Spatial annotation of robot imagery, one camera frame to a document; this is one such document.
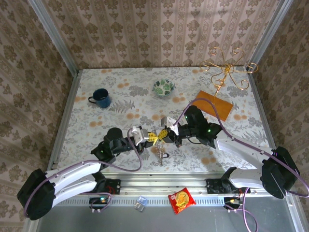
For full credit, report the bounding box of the large metal keyring bunch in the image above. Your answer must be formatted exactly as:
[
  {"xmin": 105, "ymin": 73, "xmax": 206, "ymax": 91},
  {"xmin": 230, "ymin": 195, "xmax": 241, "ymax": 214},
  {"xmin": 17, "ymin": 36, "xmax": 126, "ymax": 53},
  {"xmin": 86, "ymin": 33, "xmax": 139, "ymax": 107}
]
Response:
[{"xmin": 152, "ymin": 141, "xmax": 170, "ymax": 167}]

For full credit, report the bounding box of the gold hook stand wooden base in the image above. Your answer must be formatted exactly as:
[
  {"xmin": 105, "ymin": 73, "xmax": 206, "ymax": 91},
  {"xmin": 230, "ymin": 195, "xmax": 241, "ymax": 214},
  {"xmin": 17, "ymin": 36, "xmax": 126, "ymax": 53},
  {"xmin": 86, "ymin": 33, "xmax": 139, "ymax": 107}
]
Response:
[{"xmin": 192, "ymin": 47, "xmax": 258, "ymax": 122}]

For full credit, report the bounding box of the green leaf pattern bowl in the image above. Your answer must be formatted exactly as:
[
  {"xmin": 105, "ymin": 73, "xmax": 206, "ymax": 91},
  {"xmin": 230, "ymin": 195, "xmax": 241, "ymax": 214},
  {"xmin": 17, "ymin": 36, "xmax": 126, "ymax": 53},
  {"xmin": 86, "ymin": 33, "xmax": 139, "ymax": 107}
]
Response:
[{"xmin": 152, "ymin": 79, "xmax": 175, "ymax": 97}]

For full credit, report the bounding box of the dark blue enamel mug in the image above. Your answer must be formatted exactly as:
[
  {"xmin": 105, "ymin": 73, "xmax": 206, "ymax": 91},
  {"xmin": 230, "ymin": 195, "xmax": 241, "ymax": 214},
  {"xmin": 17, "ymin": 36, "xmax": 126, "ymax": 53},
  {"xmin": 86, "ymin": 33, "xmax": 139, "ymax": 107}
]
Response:
[{"xmin": 87, "ymin": 88, "xmax": 112, "ymax": 109}]

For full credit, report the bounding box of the left small circuit board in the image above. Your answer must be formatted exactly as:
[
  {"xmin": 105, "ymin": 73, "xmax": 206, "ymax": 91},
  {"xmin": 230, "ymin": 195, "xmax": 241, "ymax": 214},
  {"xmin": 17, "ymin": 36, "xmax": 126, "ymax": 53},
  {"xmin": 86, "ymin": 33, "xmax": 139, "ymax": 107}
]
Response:
[{"xmin": 89, "ymin": 197, "xmax": 112, "ymax": 210}]

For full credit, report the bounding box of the small circuit board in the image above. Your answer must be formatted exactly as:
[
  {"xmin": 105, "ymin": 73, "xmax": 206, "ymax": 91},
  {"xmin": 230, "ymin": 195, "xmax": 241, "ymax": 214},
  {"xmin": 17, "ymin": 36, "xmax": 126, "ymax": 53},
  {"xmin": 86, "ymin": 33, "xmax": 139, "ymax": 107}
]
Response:
[
  {"xmin": 224, "ymin": 197, "xmax": 244, "ymax": 210},
  {"xmin": 89, "ymin": 197, "xmax": 112, "ymax": 210}
]

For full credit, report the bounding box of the red snack packet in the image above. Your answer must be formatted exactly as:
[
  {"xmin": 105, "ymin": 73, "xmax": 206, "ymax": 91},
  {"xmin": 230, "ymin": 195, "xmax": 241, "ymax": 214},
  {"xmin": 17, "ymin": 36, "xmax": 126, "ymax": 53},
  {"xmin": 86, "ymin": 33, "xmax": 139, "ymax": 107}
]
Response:
[{"xmin": 168, "ymin": 187, "xmax": 197, "ymax": 215}]

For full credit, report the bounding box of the small clear plastic box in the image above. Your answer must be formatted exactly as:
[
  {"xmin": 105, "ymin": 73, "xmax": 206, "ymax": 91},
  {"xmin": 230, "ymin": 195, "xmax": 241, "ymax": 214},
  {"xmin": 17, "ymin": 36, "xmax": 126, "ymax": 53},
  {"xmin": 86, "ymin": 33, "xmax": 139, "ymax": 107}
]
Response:
[{"xmin": 134, "ymin": 196, "xmax": 148, "ymax": 212}]

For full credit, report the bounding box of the grey metal panel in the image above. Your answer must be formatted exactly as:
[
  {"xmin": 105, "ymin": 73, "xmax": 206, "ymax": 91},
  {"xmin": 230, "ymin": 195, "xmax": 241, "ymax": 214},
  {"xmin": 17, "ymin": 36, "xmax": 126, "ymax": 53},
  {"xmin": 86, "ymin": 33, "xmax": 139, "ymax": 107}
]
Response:
[{"xmin": 23, "ymin": 205, "xmax": 305, "ymax": 232}]

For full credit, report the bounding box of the right small circuit board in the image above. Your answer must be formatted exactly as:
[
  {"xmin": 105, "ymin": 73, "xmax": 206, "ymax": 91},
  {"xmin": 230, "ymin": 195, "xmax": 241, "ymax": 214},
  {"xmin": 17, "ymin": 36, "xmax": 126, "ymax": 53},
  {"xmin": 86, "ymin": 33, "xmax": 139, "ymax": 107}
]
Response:
[{"xmin": 224, "ymin": 197, "xmax": 244, "ymax": 210}]

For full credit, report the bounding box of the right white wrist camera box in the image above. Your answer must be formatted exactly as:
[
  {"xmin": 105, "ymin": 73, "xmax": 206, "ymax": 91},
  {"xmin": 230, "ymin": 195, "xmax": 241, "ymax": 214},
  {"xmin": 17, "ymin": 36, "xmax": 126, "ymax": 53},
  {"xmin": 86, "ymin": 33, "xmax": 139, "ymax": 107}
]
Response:
[{"xmin": 160, "ymin": 116, "xmax": 180, "ymax": 136}]

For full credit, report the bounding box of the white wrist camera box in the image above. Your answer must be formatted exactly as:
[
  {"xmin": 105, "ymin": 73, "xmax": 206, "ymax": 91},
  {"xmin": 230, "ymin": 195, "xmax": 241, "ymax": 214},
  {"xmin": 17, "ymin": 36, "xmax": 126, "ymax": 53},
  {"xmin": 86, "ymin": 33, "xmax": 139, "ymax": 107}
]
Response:
[
  {"xmin": 129, "ymin": 125, "xmax": 150, "ymax": 146},
  {"xmin": 160, "ymin": 116, "xmax": 180, "ymax": 136}
]

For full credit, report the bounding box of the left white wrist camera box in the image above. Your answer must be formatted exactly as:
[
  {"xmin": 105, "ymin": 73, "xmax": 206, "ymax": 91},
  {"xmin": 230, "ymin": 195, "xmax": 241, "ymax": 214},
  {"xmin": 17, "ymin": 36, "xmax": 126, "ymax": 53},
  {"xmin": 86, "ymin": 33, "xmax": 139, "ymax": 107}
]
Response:
[{"xmin": 129, "ymin": 125, "xmax": 150, "ymax": 146}]

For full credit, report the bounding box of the long aluminium base rail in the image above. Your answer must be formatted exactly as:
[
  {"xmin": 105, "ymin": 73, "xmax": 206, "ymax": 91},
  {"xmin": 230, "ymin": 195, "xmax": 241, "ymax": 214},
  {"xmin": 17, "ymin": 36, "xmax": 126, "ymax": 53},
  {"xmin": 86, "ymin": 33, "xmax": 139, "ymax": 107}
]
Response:
[{"xmin": 33, "ymin": 175, "xmax": 296, "ymax": 195}]

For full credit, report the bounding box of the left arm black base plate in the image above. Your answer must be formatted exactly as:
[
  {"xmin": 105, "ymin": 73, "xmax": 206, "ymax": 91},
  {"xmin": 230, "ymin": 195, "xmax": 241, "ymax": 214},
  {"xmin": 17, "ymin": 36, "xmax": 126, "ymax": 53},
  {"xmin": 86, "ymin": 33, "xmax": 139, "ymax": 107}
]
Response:
[{"xmin": 96, "ymin": 179, "xmax": 121, "ymax": 195}]

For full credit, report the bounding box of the slotted metal cable duct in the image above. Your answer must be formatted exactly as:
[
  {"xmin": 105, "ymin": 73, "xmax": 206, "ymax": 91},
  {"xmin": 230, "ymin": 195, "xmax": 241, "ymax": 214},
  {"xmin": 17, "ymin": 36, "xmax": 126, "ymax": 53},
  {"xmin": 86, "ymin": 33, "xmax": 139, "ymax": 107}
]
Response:
[{"xmin": 56, "ymin": 196, "xmax": 244, "ymax": 206}]

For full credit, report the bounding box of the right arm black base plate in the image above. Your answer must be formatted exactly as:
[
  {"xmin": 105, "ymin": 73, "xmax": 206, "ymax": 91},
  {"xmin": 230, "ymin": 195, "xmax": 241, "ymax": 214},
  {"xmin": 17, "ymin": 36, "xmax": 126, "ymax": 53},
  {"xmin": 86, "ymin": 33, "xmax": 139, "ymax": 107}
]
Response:
[{"xmin": 206, "ymin": 178, "xmax": 251, "ymax": 194}]

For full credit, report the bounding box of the aluminium table side rail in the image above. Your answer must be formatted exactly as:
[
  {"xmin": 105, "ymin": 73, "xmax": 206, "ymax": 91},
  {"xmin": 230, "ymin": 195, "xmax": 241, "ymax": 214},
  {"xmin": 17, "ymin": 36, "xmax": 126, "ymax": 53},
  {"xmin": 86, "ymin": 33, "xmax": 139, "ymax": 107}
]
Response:
[
  {"xmin": 45, "ymin": 70, "xmax": 82, "ymax": 178},
  {"xmin": 248, "ymin": 70, "xmax": 285, "ymax": 176}
]

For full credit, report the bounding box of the aluminium frame post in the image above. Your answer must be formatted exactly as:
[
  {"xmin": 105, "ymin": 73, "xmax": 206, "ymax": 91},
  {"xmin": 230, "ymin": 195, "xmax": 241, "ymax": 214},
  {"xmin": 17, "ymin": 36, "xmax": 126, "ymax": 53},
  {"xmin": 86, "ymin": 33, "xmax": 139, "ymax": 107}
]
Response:
[
  {"xmin": 250, "ymin": 0, "xmax": 294, "ymax": 66},
  {"xmin": 28, "ymin": 0, "xmax": 80, "ymax": 76}
]

